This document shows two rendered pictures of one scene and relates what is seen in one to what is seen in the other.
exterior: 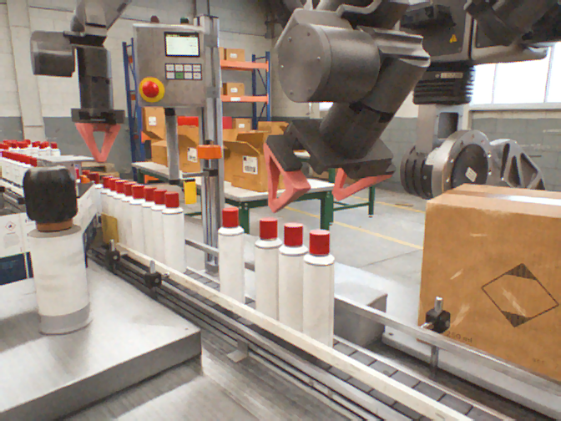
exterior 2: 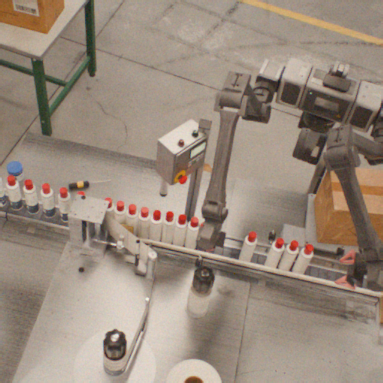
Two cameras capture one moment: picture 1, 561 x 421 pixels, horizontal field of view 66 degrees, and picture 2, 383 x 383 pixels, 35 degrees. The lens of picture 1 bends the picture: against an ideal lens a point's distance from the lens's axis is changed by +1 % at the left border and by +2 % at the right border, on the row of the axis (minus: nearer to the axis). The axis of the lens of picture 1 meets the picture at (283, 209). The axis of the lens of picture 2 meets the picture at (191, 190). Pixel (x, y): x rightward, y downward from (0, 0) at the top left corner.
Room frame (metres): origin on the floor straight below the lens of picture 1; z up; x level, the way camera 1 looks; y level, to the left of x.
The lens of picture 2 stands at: (-0.01, 1.22, 3.14)
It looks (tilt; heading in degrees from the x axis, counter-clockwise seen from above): 53 degrees down; 318
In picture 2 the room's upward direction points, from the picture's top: 10 degrees clockwise
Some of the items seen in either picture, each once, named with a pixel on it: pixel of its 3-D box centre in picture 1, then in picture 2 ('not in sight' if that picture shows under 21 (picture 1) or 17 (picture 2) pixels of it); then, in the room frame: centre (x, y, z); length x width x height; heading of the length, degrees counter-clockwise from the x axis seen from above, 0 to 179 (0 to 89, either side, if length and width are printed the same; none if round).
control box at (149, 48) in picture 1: (173, 68); (182, 152); (1.13, 0.28, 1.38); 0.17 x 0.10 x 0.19; 99
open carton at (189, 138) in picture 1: (203, 150); not in sight; (3.55, 0.67, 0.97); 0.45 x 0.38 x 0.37; 128
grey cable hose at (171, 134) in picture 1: (172, 146); (164, 179); (1.18, 0.31, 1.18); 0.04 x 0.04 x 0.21
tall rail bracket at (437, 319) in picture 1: (429, 350); (337, 261); (0.59, -0.23, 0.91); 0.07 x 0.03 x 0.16; 134
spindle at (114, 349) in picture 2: not in sight; (114, 353); (0.70, 0.82, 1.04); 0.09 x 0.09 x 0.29
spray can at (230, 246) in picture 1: (231, 257); (248, 247); (0.82, 0.11, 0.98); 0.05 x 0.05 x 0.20
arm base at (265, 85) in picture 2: not in sight; (262, 93); (1.18, -0.14, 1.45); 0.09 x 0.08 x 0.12; 35
